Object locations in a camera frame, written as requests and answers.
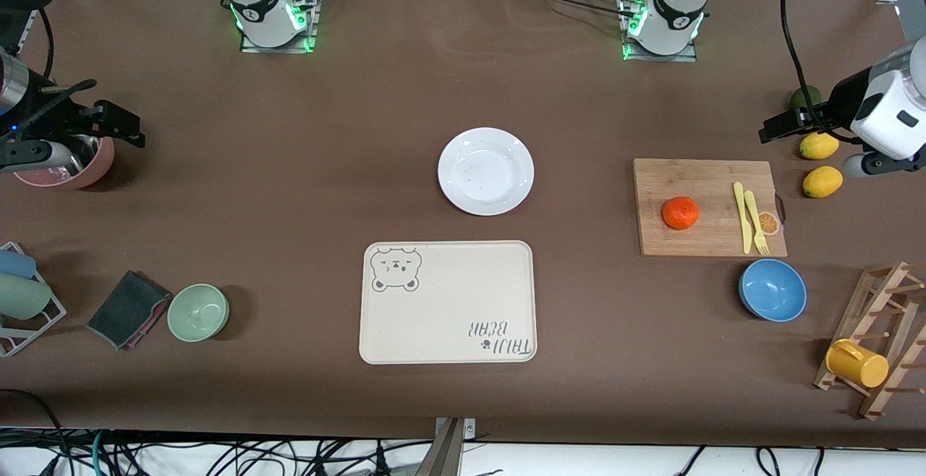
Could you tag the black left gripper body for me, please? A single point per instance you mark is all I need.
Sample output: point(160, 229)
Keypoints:
point(839, 101)

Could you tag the white round plate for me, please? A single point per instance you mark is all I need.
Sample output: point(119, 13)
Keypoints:
point(486, 172)

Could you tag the grey camera pole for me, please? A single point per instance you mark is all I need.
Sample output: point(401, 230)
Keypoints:
point(443, 454)

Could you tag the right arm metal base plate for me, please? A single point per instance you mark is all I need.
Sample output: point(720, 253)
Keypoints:
point(311, 35)

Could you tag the cream tray with bear print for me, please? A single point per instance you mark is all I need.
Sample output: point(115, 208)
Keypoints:
point(448, 302)

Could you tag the yellow plastic knife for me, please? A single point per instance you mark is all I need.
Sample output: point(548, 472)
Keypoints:
point(743, 223)

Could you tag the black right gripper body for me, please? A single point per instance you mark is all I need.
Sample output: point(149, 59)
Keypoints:
point(49, 117)

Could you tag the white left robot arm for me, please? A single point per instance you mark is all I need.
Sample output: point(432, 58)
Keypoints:
point(676, 6)

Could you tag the wooden cup rack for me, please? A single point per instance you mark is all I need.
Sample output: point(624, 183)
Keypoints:
point(861, 322)

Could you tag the yellow cup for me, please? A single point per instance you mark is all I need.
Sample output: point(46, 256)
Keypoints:
point(857, 364)

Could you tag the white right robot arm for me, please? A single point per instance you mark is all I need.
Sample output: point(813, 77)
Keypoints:
point(260, 6)

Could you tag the pale green cup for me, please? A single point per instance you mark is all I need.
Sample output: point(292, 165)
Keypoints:
point(22, 296)

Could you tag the metal table bracket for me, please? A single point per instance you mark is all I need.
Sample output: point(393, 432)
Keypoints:
point(470, 427)

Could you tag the yellow lemon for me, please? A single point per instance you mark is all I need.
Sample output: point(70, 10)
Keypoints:
point(819, 147)
point(822, 181)

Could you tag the metal scoop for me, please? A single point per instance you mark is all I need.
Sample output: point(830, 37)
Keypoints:
point(87, 152)

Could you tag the blue bowl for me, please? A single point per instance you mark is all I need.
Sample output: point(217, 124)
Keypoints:
point(772, 290)

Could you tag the yellow plastic fork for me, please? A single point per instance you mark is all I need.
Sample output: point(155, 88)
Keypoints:
point(754, 212)

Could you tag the blue cup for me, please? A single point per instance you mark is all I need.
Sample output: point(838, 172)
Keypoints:
point(16, 264)

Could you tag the wooden cutting board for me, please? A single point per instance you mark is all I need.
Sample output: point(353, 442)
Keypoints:
point(694, 179)

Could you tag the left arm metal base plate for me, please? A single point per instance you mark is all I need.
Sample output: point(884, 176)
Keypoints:
point(658, 58)

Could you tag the dark grey folded cloth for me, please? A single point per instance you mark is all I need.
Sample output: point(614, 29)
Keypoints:
point(126, 309)

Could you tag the light green bowl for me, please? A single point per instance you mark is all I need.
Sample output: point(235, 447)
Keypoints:
point(198, 312)

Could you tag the pink bowl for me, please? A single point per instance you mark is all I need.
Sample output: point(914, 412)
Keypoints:
point(94, 172)

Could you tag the green avocado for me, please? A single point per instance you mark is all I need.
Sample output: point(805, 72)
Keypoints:
point(804, 95)

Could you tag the orange fruit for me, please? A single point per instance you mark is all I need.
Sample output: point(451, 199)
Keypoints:
point(681, 213)

